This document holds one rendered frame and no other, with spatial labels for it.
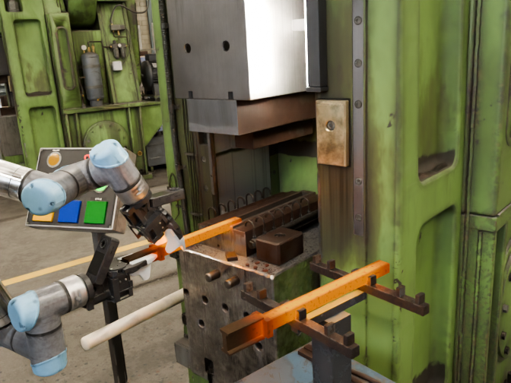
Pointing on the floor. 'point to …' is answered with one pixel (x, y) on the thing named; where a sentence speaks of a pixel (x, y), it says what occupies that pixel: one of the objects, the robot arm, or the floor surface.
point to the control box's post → (115, 336)
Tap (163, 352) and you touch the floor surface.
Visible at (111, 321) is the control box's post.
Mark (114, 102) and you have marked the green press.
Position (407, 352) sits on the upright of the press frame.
